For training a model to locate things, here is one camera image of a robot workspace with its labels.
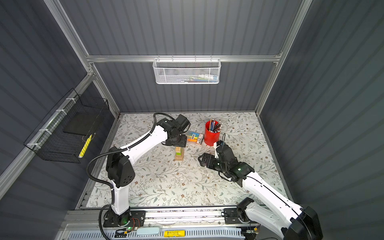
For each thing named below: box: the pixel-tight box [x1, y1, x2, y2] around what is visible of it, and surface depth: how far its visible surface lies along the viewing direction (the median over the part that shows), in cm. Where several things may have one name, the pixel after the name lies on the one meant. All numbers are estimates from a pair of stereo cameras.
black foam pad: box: [62, 110, 105, 136], surface depth 76 cm
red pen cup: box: [204, 120, 221, 146], surface depth 98 cm
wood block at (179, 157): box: [175, 155, 184, 161], surface depth 95 cm
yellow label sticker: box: [164, 230, 186, 238], surface depth 69 cm
